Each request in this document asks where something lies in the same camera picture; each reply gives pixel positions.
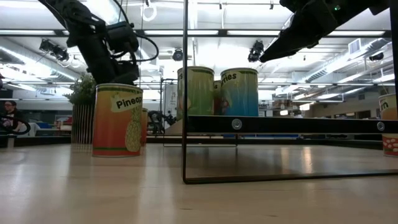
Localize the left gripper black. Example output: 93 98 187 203
76 36 141 86

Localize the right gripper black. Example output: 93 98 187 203
259 0 368 63

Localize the orange pineapple label can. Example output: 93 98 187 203
141 107 149 147
92 83 144 158

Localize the blue berries label can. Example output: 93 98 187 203
220 67 259 118

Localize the green label can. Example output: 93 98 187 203
177 65 215 118

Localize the orange corn label can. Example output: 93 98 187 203
378 93 398 157

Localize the artificial plant in ribbed pot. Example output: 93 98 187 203
63 73 98 145

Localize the person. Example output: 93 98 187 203
1 100 25 132

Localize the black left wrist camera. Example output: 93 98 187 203
105 21 140 53

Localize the black aluminium rig frame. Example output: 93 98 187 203
0 135 384 149

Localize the black wire shelf rack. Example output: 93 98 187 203
160 0 398 185

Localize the thick black cable loop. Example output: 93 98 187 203
0 114 32 136

